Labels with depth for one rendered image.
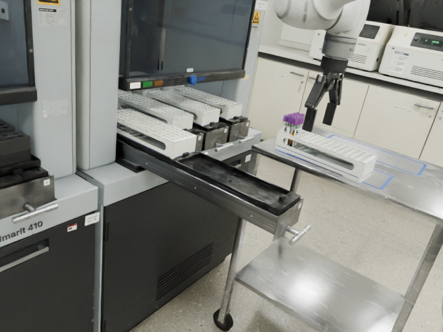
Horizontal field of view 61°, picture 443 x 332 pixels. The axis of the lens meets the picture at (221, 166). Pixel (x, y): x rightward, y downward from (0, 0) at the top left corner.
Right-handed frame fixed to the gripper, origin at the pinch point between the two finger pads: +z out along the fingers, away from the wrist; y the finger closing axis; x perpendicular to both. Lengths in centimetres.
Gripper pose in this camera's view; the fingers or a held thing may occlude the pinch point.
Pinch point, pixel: (318, 124)
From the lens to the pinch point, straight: 120.6
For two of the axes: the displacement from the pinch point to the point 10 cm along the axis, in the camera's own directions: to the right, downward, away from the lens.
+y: 6.4, -2.2, 7.4
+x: -7.5, -3.6, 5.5
